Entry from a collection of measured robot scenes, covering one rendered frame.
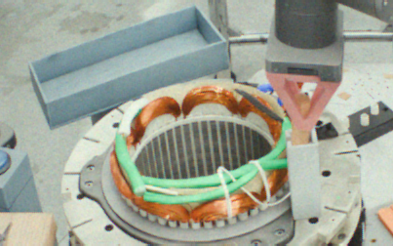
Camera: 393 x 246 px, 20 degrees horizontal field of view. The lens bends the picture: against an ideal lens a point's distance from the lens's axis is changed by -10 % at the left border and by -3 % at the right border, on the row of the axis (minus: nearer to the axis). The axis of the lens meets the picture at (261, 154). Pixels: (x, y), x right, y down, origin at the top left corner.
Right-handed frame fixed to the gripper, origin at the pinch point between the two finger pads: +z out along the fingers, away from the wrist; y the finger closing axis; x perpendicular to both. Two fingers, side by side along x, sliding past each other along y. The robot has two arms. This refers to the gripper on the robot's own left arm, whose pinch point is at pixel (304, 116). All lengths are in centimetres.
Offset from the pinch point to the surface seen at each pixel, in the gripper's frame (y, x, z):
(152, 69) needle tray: 29.3, 20.3, 15.0
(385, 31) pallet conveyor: 177, -11, 95
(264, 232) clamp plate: -3.4, 3.3, 11.3
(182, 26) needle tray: 42.2, 18.7, 16.4
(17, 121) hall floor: 159, 90, 119
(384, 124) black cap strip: 53, -9, 38
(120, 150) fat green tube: 1.9, 18.3, 6.8
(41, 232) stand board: -1.0, 28.0, 16.6
